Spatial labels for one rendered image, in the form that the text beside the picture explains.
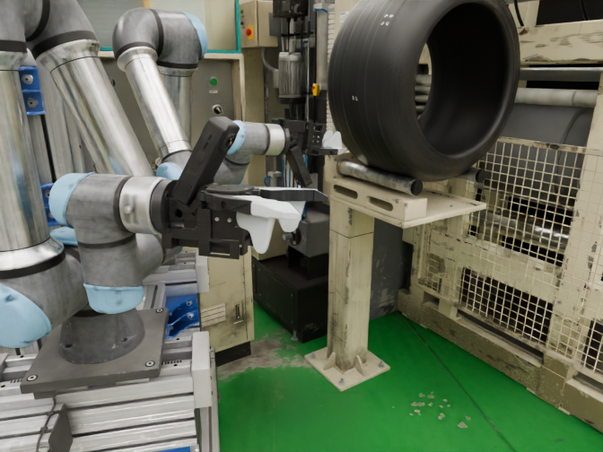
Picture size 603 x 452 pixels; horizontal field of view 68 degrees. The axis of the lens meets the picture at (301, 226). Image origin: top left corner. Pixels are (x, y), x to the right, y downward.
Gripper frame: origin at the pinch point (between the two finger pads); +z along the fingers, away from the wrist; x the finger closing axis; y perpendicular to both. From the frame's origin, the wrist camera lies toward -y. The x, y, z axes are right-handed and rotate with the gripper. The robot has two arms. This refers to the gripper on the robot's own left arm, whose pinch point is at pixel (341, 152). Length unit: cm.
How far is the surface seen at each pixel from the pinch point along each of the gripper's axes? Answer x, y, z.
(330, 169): 23.5, -9.0, 14.9
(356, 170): 13.7, -7.4, 17.9
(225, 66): 64, 21, -8
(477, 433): -24, -94, 58
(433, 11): -11.9, 36.7, 13.5
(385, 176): 0.6, -6.7, 18.2
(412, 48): -11.9, 27.2, 8.3
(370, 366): 24, -94, 50
